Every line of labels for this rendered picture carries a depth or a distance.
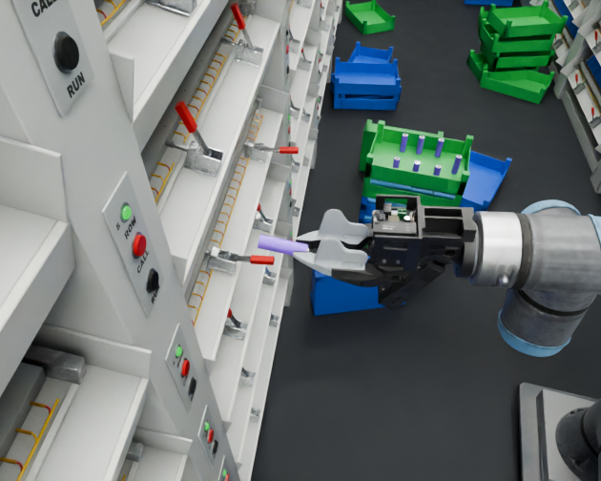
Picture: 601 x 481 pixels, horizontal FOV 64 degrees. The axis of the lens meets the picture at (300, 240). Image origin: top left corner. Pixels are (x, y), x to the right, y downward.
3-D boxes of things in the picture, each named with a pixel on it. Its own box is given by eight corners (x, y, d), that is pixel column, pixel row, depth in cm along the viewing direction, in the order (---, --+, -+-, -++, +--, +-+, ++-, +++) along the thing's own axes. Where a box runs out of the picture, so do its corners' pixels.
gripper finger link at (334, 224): (298, 198, 61) (370, 205, 59) (300, 231, 65) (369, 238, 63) (292, 216, 59) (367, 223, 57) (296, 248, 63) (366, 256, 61)
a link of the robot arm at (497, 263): (495, 247, 63) (507, 307, 57) (457, 245, 64) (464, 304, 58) (512, 196, 57) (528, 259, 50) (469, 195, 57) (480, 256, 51)
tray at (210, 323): (278, 130, 105) (289, 94, 98) (204, 390, 65) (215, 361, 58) (188, 101, 103) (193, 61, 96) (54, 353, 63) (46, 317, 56)
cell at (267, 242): (257, 249, 61) (306, 261, 61) (259, 236, 60) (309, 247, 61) (258, 244, 63) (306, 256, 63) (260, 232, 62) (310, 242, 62)
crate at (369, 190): (461, 175, 163) (466, 156, 157) (456, 215, 150) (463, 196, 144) (373, 158, 169) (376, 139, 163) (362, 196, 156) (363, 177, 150)
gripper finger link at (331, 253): (290, 226, 57) (367, 225, 57) (294, 259, 62) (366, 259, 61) (288, 246, 55) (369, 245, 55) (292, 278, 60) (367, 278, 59)
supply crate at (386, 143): (466, 156, 157) (473, 135, 151) (463, 196, 144) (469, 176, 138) (376, 139, 163) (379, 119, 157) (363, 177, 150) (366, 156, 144)
